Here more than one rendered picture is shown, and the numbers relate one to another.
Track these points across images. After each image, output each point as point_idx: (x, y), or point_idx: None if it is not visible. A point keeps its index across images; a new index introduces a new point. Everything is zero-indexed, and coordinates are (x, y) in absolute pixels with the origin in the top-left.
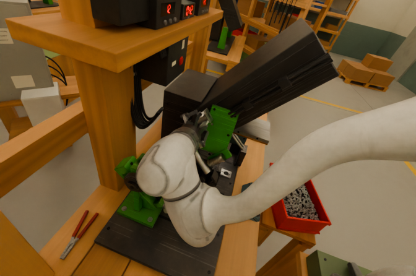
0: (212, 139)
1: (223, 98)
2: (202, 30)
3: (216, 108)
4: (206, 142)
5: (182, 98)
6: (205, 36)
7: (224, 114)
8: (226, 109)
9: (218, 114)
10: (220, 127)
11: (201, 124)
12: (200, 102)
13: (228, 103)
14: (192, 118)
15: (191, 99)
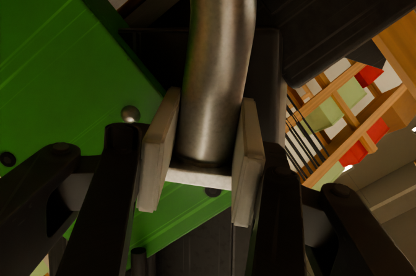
0: (20, 39)
1: (237, 259)
2: (414, 52)
3: (210, 202)
4: None
5: None
6: (392, 49)
7: (147, 217)
8: (166, 244)
9: (165, 191)
10: (80, 145)
11: (168, 140)
12: (296, 84)
13: (193, 260)
14: (301, 224)
15: (351, 48)
